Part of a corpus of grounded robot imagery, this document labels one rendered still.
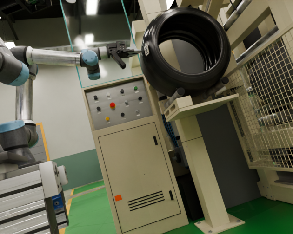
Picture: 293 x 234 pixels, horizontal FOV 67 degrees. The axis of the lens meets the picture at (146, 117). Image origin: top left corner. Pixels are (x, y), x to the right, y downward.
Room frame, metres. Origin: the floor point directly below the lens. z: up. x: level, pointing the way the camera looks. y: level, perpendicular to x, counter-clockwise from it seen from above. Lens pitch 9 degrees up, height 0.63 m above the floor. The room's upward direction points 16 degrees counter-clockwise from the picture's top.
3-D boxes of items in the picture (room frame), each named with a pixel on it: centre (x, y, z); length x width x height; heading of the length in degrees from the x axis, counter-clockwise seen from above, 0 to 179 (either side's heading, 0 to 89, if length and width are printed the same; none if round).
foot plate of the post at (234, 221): (1.67, -0.28, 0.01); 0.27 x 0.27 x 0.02; 9
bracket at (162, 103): (1.60, -0.31, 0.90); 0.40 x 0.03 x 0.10; 99
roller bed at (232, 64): (1.70, -0.68, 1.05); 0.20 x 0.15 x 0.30; 9
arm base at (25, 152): (1.04, 0.65, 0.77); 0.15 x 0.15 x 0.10
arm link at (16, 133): (1.05, 0.65, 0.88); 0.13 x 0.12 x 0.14; 10
